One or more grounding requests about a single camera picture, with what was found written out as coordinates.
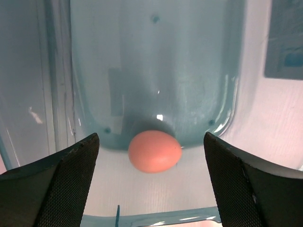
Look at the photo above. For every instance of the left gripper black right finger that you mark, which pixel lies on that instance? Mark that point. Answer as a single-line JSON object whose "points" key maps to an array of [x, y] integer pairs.
{"points": [[250, 191]]}

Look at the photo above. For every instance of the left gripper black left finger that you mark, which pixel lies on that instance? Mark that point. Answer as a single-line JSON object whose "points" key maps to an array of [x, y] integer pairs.
{"points": [[50, 192]]}

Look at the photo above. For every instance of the pink toy food piece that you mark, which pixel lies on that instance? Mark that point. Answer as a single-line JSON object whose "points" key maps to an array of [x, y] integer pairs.
{"points": [[154, 151]]}

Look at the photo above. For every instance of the teal plastic bin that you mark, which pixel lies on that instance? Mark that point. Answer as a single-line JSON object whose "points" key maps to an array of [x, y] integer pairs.
{"points": [[69, 68]]}

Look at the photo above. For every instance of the grey label sticker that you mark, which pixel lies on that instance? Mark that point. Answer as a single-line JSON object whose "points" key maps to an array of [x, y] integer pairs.
{"points": [[284, 58]]}

